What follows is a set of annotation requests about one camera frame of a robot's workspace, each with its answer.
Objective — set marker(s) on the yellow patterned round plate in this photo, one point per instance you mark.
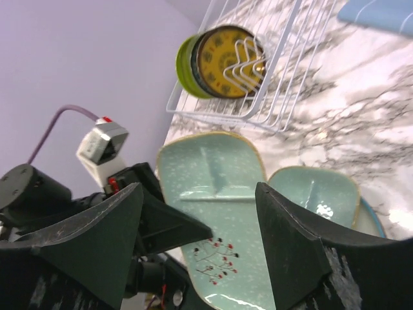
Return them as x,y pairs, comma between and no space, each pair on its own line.
231,62

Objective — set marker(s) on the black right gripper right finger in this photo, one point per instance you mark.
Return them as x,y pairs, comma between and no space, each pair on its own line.
314,263

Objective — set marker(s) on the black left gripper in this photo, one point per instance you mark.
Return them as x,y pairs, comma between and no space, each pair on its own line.
31,200

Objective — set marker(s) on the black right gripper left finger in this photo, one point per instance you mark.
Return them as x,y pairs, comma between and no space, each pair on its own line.
81,262

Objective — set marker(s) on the blue checked cloth mat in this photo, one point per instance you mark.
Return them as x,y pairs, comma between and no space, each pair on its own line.
389,15

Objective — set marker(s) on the lime green round plate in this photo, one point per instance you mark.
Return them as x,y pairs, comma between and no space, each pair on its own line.
184,70

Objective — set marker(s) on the blue floral ceramic plate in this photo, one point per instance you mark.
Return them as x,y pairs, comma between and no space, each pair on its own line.
192,53

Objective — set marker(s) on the white wire dish rack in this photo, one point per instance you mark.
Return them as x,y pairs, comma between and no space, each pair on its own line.
290,33

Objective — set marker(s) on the white watermelon round plate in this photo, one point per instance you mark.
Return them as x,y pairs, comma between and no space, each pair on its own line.
368,222

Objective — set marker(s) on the teal square ceramic plate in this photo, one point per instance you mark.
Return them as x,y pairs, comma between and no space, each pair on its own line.
212,177

